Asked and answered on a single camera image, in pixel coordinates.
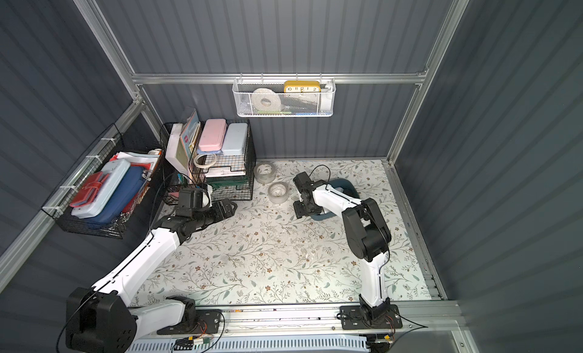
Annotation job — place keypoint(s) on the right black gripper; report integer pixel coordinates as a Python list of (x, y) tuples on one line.
[(304, 205)]

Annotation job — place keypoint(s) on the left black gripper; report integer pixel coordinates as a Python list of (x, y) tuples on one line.
[(219, 211)]

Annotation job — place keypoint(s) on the teal plastic storage box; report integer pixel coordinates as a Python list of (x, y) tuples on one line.
[(342, 185)]

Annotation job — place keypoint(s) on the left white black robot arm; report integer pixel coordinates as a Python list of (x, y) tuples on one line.
[(100, 318)]

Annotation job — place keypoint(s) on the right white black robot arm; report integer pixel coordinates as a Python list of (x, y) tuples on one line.
[(367, 235)]

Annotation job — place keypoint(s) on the clear tape roll front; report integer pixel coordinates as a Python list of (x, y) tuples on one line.
[(278, 192)]

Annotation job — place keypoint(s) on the clear tape roll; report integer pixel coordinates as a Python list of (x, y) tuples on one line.
[(278, 192), (265, 173)]

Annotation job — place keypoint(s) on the clear tape roll rear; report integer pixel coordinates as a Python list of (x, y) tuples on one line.
[(265, 173)]

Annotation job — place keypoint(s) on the light blue pencil case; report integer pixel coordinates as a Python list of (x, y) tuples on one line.
[(235, 139)]

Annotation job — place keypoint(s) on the pink pencil case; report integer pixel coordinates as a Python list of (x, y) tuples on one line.
[(212, 136)]

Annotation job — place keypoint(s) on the upright books and folders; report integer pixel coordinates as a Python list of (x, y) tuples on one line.
[(182, 143)]

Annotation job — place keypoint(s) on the dark blue pouch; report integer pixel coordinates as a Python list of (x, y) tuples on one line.
[(122, 196)]

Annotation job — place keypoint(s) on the white flat case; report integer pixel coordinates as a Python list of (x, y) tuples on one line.
[(116, 170)]

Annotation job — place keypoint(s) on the white tape roll in basket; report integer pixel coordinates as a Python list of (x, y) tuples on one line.
[(266, 100)]

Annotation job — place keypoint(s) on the red wallet pouch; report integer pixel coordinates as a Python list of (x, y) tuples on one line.
[(89, 190)]

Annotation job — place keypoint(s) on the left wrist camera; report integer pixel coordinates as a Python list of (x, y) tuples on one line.
[(191, 201)]

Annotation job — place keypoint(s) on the black wire desk organizer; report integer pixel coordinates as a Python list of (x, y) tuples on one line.
[(229, 177)]

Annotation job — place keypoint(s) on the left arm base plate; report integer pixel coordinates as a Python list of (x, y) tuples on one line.
[(205, 321)]

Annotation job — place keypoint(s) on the white wire wall basket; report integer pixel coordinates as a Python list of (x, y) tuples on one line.
[(305, 105)]

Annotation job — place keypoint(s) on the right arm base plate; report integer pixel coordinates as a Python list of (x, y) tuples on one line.
[(356, 318)]

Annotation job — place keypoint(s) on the black wire side basket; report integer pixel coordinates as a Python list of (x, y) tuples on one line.
[(138, 146)]

